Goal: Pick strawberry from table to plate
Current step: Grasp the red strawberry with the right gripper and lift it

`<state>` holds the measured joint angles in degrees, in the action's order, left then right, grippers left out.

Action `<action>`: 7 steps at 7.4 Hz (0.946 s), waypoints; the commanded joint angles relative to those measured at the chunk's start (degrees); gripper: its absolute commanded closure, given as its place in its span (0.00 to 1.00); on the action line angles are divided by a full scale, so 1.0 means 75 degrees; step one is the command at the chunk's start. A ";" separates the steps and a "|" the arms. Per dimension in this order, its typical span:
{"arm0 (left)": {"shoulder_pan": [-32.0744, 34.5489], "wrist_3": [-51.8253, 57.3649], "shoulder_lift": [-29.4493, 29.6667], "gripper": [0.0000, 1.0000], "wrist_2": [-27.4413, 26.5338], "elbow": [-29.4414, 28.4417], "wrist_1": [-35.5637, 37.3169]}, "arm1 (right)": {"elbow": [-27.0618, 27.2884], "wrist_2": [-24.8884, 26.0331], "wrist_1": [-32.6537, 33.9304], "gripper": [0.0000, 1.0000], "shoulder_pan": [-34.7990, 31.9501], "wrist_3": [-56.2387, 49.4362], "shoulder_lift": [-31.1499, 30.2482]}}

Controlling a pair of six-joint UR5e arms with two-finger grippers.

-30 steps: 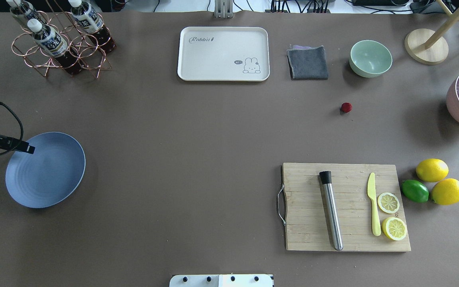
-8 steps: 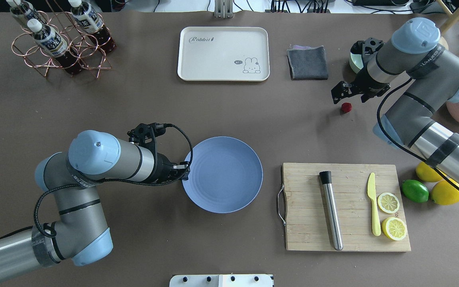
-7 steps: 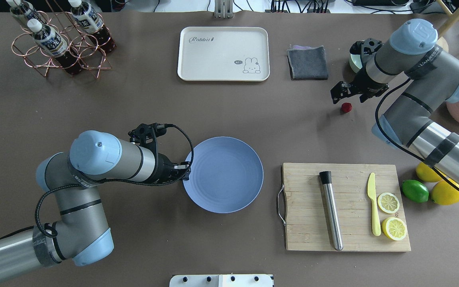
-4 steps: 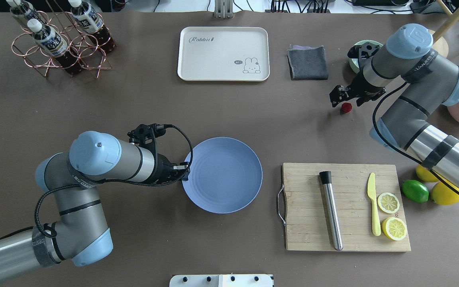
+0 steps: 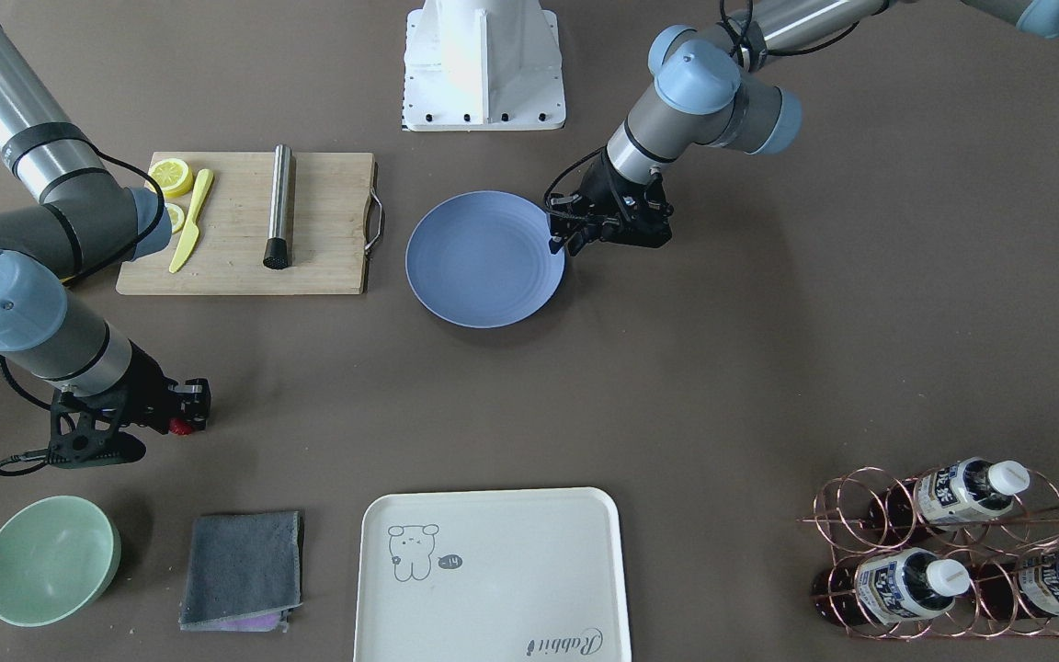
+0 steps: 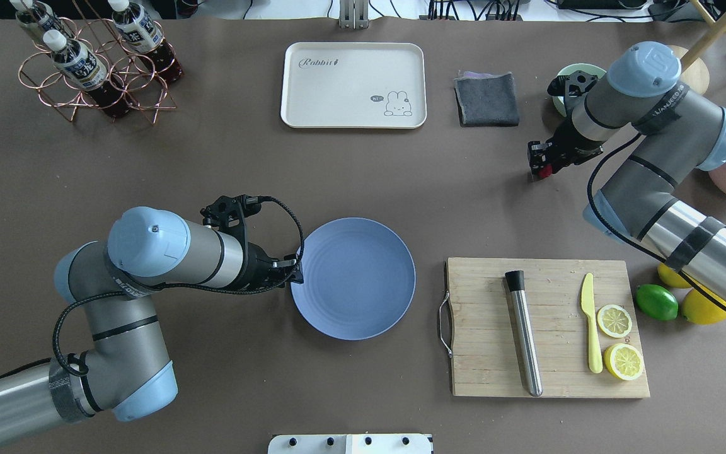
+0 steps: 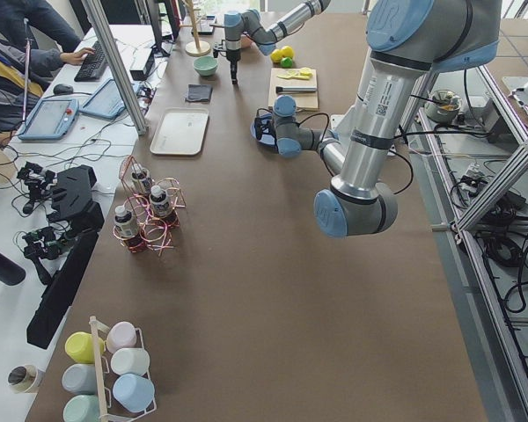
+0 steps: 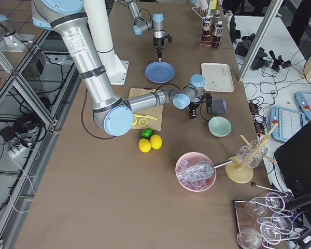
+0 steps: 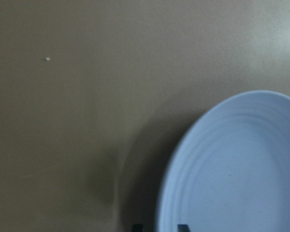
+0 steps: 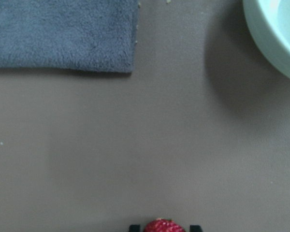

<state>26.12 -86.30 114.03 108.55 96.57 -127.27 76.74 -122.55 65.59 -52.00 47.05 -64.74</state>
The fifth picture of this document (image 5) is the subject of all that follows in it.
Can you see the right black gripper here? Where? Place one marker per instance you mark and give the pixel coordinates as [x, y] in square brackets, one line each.
[149, 397]

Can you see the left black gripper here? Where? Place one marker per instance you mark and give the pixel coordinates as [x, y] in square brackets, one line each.
[605, 195]

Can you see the red strawberry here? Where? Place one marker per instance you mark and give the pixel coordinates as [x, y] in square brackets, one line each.
[180, 427]

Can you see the blue round plate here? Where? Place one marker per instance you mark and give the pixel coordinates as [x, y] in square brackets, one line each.
[481, 260]

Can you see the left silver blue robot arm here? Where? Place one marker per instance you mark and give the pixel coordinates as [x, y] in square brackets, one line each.
[704, 91]

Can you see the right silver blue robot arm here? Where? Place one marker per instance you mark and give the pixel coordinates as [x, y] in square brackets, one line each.
[81, 220]

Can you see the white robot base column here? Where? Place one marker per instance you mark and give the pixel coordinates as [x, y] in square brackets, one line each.
[482, 66]

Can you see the steel muddler black tip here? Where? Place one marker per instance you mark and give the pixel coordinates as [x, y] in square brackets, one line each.
[277, 251]

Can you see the grey folded cloth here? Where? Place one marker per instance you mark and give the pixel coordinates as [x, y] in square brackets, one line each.
[244, 573]

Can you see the lemon slice inner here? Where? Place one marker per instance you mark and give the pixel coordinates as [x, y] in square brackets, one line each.
[176, 217]

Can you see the green bowl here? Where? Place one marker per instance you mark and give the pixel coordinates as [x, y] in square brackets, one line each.
[57, 556]

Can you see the yellow plastic knife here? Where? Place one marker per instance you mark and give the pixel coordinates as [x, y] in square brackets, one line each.
[190, 232]

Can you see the lemon slice near edge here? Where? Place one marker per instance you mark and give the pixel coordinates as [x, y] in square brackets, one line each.
[173, 176]

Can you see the bamboo cutting board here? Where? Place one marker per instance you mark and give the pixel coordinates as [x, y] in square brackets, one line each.
[331, 213]

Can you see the cream rabbit tray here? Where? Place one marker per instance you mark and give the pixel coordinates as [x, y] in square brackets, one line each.
[496, 575]

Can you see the tea bottle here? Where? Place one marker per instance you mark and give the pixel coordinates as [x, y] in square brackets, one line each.
[1020, 590]
[965, 492]
[912, 585]

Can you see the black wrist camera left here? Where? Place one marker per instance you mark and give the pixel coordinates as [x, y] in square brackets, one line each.
[571, 213]

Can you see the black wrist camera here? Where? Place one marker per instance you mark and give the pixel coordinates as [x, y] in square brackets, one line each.
[85, 433]
[571, 213]

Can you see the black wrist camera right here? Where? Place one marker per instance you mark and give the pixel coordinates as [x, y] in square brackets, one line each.
[85, 433]

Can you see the copper wire bottle rack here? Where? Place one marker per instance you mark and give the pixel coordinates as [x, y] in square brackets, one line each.
[840, 513]

